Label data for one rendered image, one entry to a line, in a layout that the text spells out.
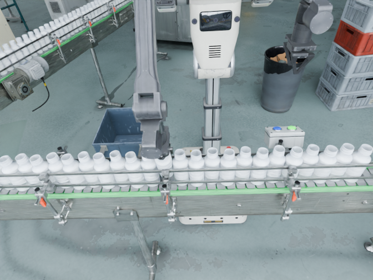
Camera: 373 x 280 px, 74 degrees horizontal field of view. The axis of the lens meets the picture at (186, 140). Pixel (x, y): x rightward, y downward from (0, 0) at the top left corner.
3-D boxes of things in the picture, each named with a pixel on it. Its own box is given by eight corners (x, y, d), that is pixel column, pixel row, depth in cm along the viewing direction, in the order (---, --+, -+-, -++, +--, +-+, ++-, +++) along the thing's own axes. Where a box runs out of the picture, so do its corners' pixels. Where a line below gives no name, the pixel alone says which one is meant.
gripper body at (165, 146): (147, 156, 77) (142, 144, 71) (149, 129, 83) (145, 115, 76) (167, 156, 77) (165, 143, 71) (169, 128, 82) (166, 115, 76)
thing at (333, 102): (330, 111, 287) (337, 95, 272) (313, 93, 317) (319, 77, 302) (381, 106, 289) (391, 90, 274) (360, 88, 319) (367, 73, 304)
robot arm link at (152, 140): (166, 97, 64) (132, 99, 65) (164, 135, 58) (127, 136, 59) (170, 124, 75) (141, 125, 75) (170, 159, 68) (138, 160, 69)
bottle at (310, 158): (310, 184, 96) (323, 155, 85) (293, 181, 97) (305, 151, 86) (309, 173, 100) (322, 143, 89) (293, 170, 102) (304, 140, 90)
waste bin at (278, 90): (260, 116, 287) (270, 65, 244) (252, 95, 320) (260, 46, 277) (300, 115, 286) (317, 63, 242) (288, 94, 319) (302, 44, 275)
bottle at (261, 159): (261, 173, 101) (268, 144, 90) (266, 185, 97) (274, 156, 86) (247, 174, 101) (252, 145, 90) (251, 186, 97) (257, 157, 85)
